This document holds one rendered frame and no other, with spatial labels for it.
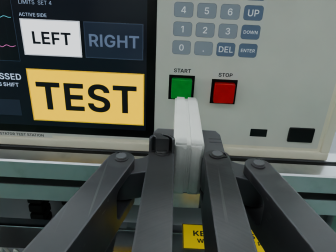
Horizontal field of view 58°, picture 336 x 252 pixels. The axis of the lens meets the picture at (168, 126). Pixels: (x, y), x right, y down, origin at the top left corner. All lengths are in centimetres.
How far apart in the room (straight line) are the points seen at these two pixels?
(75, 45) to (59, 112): 7
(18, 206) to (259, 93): 42
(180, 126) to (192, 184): 3
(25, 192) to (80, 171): 6
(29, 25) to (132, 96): 10
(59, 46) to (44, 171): 11
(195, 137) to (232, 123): 14
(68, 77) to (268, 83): 18
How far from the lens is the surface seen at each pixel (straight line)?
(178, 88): 27
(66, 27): 28
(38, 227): 34
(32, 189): 32
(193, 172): 15
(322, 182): 31
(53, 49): 29
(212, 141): 17
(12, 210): 57
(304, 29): 28
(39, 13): 29
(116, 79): 28
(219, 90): 27
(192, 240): 28
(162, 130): 18
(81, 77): 28
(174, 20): 26
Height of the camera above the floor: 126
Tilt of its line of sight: 25 degrees down
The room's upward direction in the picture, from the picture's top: 3 degrees clockwise
